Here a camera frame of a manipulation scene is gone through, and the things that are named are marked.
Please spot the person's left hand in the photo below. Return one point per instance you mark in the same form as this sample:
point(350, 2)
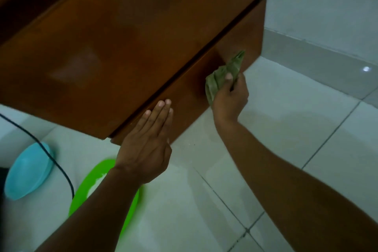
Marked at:
point(144, 154)

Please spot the white powder heap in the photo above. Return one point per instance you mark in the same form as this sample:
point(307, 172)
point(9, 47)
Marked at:
point(96, 184)

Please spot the brown wooden drawer cabinet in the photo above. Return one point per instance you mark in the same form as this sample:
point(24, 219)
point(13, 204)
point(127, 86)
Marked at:
point(118, 39)

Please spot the light blue plastic plate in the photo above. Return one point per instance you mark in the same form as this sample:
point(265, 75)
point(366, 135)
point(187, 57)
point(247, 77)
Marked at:
point(28, 172)

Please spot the person's right hand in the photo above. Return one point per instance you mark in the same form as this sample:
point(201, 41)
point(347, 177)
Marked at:
point(229, 104)

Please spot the person's right forearm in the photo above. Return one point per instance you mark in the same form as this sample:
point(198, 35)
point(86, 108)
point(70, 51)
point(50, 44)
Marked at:
point(295, 195)

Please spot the person's left forearm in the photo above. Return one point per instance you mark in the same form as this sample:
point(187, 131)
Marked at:
point(91, 216)

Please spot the bright green plastic plate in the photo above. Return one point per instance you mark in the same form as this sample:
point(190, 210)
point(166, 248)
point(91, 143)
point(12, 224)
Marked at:
point(84, 185)

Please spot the brown wooden drawer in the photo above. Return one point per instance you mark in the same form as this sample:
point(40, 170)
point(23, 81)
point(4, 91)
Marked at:
point(118, 39)
point(189, 95)

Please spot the green striped cleaning cloth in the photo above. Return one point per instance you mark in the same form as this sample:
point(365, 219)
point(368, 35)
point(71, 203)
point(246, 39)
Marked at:
point(215, 83)

